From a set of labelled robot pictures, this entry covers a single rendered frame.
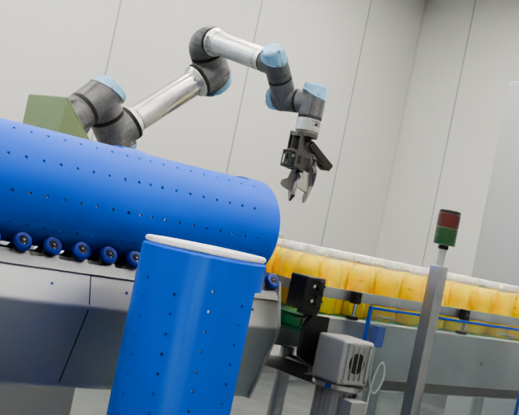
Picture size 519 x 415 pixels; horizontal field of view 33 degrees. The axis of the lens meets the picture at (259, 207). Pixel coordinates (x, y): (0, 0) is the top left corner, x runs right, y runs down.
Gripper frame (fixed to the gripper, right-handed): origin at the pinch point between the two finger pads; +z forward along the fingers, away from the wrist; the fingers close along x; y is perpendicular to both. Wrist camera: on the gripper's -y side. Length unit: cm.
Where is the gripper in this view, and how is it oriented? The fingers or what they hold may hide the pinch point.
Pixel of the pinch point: (298, 198)
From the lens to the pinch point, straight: 271.3
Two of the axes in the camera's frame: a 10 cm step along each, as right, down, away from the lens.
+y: -7.6, -1.7, -6.2
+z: -2.0, 9.8, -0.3
